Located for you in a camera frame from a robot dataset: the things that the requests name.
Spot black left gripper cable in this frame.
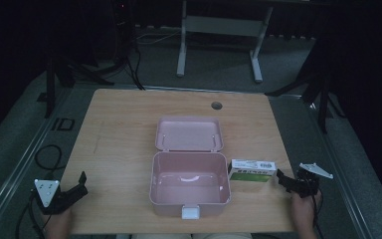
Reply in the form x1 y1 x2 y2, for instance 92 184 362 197
15 189 49 239

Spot person's beige trousers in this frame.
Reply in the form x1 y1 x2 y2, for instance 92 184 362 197
130 232 254 239

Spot black looped floor cable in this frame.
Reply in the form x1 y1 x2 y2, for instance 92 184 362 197
34 143 65 173

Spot white metal desk frame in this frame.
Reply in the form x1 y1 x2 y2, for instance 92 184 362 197
176 0 275 84

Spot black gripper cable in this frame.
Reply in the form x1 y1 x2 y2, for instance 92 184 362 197
310 188 326 239
15 189 49 239

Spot dark computer tower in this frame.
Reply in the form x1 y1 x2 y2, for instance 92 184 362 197
109 0 136 69

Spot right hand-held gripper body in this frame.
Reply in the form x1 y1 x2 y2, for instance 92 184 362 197
292 162 334 199

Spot person's left hand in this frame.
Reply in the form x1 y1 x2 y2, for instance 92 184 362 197
42 207 75 233

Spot black tripod stand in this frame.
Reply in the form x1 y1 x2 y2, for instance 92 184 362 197
264 63 334 134
44 54 115 120

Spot white floor cable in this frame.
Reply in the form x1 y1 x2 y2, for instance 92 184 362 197
134 30 182 46

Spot pink plastic storage box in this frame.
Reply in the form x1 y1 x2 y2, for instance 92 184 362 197
148 116 233 221

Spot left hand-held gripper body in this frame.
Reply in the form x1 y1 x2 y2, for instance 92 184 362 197
30 178 79 216

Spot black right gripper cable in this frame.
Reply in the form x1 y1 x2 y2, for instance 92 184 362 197
310 188 326 239

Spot white and green medicine box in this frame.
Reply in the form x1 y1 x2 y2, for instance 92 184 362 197
227 158 278 183

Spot black hanging cables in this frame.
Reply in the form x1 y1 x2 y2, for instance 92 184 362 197
124 44 146 92

